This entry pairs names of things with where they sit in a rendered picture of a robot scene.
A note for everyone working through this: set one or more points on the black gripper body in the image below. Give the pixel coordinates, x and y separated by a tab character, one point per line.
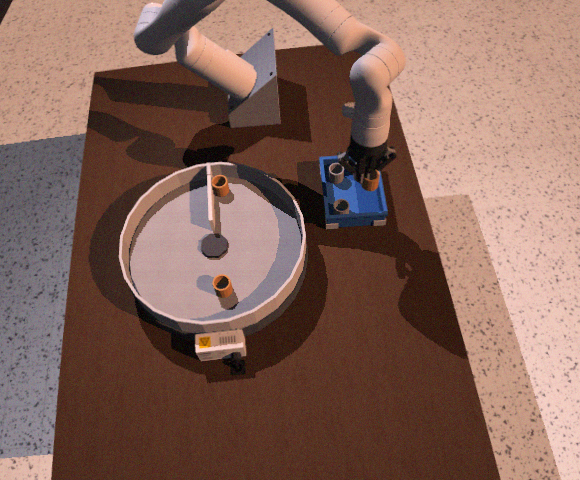
356	150

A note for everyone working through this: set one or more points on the blue open-top crate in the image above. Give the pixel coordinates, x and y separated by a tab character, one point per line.
361	201

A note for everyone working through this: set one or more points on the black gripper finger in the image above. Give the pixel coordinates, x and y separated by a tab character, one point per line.
343	159
375	163

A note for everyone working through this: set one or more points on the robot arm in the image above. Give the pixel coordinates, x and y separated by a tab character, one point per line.
326	20

